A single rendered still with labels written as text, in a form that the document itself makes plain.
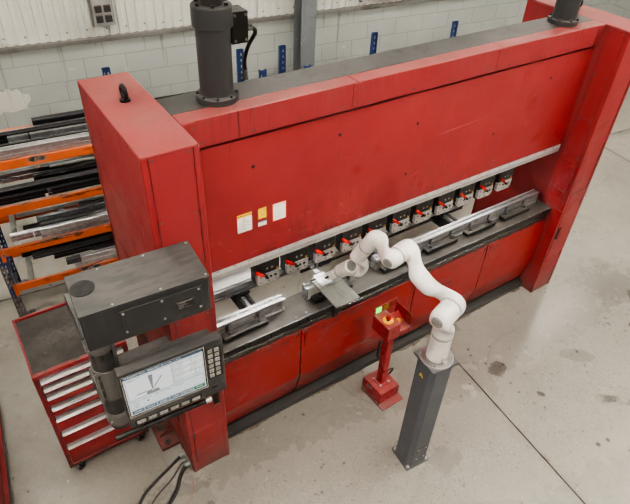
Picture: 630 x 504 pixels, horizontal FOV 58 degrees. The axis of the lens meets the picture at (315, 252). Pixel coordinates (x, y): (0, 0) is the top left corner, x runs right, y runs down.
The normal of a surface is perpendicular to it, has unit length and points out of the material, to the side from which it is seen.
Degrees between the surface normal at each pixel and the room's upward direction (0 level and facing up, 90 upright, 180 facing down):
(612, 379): 0
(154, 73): 90
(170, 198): 90
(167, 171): 90
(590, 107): 90
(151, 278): 1
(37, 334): 0
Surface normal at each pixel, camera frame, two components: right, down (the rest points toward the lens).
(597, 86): -0.83, 0.32
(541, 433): 0.04, -0.77
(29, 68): 0.47, 0.58
